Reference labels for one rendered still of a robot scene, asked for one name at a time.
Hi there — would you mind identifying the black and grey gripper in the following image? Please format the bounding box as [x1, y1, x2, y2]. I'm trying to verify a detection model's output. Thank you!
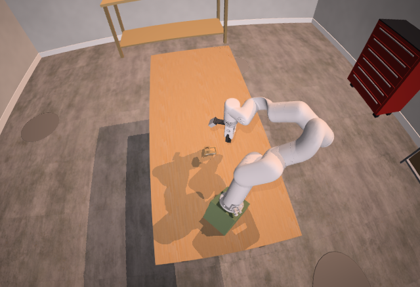
[224, 123, 236, 143]

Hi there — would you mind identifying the wooden tray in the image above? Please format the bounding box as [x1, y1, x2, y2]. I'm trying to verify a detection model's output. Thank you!
[203, 146, 217, 155]

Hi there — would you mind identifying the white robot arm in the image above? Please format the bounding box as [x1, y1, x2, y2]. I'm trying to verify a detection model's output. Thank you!
[208, 97, 334, 216]

